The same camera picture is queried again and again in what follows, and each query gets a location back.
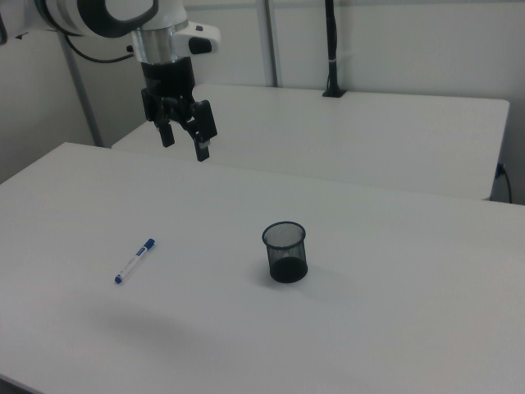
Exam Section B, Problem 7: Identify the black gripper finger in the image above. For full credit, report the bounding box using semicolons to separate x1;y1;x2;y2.
140;87;176;149
178;98;218;163

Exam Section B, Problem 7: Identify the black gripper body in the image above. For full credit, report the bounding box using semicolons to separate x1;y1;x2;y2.
139;56;196;103

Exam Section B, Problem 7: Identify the white marker with blue cap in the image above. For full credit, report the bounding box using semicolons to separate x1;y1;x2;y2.
113;237;157;286

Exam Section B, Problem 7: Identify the black pole with clamp base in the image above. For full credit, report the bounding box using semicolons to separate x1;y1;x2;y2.
322;0;349;99

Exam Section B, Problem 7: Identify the black mesh pen cup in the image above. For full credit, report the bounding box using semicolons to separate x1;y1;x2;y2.
262;221;309;285

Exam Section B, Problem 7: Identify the black cable on robot arm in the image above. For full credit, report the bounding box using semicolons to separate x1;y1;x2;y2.
60;31;137;64

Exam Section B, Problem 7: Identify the grey metal partition post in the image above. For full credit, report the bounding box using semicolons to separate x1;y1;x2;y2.
56;31;104;148
257;0;285;88

